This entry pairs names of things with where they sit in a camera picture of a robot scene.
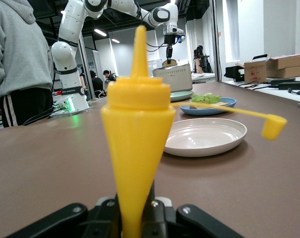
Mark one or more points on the brown bread slice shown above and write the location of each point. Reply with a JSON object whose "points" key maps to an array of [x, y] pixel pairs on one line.
{"points": [[173, 62], [223, 103]]}

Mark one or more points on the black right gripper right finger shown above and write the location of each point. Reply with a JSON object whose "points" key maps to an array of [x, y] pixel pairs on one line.
{"points": [[189, 223]]}

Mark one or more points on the pale beige plate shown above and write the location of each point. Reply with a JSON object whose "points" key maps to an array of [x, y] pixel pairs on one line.
{"points": [[204, 136]]}

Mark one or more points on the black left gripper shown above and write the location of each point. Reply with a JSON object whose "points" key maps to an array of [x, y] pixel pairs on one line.
{"points": [[170, 39]]}

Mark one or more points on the yellow squeeze bottle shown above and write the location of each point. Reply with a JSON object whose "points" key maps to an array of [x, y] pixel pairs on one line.
{"points": [[137, 124]]}

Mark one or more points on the seated person black hair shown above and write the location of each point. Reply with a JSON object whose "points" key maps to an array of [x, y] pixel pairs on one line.
{"points": [[109, 75]]}

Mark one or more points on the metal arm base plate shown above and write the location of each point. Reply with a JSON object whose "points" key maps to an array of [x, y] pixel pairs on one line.
{"points": [[65, 112]]}

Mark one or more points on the computer monitor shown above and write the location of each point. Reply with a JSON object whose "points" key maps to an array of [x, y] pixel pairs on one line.
{"points": [[155, 65]]}

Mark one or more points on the ceiling strip light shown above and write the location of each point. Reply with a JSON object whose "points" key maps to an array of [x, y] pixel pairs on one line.
{"points": [[115, 40], [100, 32]]}

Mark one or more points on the black power adapter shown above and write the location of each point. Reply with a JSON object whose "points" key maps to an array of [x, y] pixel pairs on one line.
{"points": [[282, 80], [291, 85]]}

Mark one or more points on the black tripod equipment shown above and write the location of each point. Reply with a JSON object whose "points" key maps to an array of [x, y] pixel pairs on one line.
{"points": [[202, 59]]}

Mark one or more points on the open cardboard box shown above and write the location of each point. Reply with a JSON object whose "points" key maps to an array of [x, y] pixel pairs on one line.
{"points": [[255, 72]]}

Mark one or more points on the seated person dark clothes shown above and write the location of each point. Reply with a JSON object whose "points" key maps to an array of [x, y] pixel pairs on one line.
{"points": [[96, 84]]}

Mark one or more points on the person in grey hoodie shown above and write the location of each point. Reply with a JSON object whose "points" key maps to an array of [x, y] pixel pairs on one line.
{"points": [[18, 49]]}

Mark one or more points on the mint green plate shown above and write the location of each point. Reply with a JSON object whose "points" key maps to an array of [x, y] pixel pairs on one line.
{"points": [[181, 95]]}

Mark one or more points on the green lettuce leaf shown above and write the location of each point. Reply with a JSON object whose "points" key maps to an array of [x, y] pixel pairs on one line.
{"points": [[205, 98]]}

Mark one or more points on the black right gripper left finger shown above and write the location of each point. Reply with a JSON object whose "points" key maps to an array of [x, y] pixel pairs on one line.
{"points": [[73, 220]]}

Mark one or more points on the black box device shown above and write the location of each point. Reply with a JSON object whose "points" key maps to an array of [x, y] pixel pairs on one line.
{"points": [[234, 73]]}

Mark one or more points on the long flat cardboard box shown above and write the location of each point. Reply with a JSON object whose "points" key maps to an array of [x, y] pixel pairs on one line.
{"points": [[286, 60], [286, 72]]}

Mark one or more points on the blue plate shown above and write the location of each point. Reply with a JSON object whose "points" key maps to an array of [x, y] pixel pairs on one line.
{"points": [[207, 111]]}

